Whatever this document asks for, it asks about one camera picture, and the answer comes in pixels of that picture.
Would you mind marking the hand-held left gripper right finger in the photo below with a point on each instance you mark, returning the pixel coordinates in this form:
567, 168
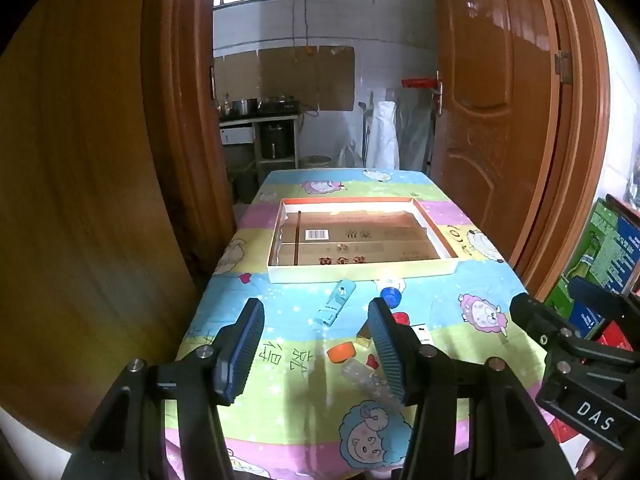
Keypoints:
390, 355

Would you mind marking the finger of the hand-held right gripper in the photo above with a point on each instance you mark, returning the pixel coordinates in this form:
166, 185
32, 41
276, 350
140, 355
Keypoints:
532, 315
600, 297

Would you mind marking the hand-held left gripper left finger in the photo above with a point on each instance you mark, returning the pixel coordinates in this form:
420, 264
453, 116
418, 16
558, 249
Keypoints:
245, 355

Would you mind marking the gold bar lighter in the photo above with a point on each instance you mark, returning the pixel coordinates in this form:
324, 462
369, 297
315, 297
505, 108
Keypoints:
367, 337

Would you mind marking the white and black lighter box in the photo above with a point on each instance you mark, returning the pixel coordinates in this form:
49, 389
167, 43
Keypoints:
423, 335

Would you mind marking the red bottle cap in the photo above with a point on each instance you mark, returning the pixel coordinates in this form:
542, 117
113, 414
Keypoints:
401, 318

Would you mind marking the orange bottle cap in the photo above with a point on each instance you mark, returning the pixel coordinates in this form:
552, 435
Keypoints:
341, 352

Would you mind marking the blue bottle cap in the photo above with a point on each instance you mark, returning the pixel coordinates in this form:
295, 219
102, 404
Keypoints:
391, 297

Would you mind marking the light blue tube packet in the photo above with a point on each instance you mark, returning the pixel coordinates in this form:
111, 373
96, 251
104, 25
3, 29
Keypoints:
334, 304

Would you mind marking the shallow cardboard box tray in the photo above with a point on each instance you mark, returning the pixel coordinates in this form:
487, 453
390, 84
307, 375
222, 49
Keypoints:
350, 272

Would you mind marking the blue carton box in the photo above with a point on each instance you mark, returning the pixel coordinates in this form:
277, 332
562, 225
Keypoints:
585, 317

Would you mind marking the red carton box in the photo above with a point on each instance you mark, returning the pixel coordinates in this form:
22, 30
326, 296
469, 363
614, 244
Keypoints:
622, 335

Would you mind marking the green carton box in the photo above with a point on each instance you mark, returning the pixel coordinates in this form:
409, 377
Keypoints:
605, 245

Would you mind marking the cartoon sheep printed tablecloth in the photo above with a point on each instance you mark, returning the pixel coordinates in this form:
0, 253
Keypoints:
285, 420

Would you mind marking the brown wooden door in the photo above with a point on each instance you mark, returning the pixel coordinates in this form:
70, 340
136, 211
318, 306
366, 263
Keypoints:
495, 135

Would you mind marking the white plastic bag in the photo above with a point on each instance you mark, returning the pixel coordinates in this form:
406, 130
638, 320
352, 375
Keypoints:
350, 156

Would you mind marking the round basin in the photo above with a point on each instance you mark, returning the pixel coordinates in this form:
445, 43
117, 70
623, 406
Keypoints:
315, 161

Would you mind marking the black cooker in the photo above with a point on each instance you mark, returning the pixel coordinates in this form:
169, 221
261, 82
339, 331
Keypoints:
275, 141

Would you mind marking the clear plastic sheet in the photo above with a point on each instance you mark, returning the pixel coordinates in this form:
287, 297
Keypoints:
415, 130

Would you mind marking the white sack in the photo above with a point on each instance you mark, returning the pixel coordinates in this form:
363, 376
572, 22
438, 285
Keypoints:
384, 135

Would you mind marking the grey leaning pole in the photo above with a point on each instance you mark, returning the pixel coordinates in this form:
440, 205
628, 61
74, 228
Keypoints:
365, 130

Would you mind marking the metal door hinge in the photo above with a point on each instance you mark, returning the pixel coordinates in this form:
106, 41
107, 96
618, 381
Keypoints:
563, 66

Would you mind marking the kitchen counter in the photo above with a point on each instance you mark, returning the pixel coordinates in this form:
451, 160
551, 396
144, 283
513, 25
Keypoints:
250, 119

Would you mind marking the metal pot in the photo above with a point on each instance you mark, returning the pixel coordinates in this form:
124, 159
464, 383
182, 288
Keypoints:
244, 106

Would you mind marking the black gas stove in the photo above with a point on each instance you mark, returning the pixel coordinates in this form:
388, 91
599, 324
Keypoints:
280, 106

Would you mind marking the red paper strip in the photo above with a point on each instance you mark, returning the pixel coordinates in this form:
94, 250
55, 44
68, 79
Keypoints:
419, 83

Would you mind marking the brown wooden door frame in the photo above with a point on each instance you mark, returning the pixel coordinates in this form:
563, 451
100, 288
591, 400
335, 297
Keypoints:
195, 110

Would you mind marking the cardboard sheet on wall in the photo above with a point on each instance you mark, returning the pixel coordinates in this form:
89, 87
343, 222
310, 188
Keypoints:
280, 75

